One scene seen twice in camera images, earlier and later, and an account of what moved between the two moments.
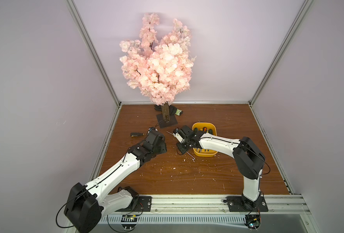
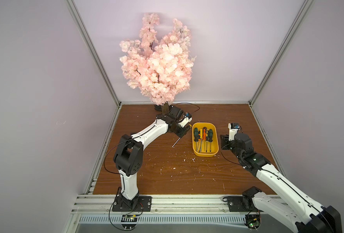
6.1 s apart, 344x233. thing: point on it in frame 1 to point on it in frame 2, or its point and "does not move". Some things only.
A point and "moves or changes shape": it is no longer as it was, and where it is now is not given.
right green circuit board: x=252 y=221 does not move
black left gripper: x=162 y=142 to x=183 y=130
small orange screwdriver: x=193 y=159 moves or changes shape
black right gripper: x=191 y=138 to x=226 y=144
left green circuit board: x=129 y=221 does not move
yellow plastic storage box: x=201 y=153 does not move
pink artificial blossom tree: x=160 y=68 does not move
